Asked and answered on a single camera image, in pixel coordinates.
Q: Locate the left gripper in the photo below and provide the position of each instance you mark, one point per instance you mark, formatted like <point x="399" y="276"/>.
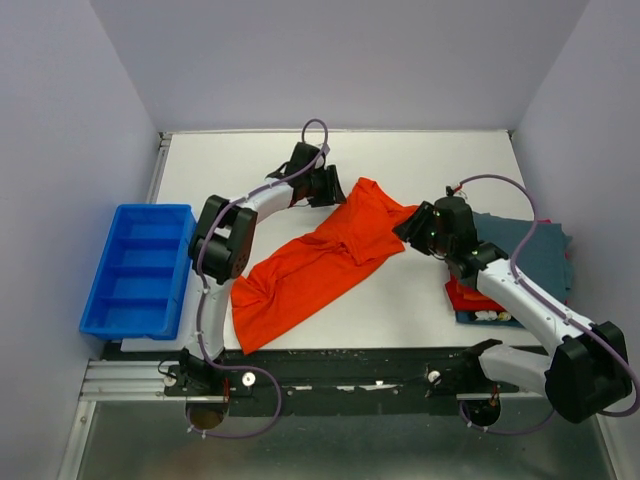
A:
<point x="333" y="192"/>

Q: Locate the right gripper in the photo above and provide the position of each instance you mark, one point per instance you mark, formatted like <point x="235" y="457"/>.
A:
<point x="411" y="228"/>

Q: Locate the orange t shirt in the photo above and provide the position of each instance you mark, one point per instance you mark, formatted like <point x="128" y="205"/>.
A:
<point x="309" y="272"/>

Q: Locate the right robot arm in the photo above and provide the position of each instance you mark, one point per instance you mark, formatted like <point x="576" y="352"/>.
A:
<point x="584" y="369"/>

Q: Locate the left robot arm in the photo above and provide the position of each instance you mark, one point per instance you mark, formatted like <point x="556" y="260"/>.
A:
<point x="222" y="242"/>

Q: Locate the folded red t shirt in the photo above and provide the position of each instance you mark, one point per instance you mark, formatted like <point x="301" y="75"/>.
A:
<point x="466" y="299"/>

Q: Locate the folded teal t shirt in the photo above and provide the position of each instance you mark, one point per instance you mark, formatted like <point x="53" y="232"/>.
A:
<point x="542" y="257"/>

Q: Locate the blue plastic bin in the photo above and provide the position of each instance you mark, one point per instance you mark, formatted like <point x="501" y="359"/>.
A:
<point x="140" y="283"/>

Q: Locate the black mounting base rail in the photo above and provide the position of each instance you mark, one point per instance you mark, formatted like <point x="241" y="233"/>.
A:
<point x="333" y="382"/>

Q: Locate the aluminium frame rail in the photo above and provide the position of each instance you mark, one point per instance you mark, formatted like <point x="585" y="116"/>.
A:
<point x="106" y="381"/>

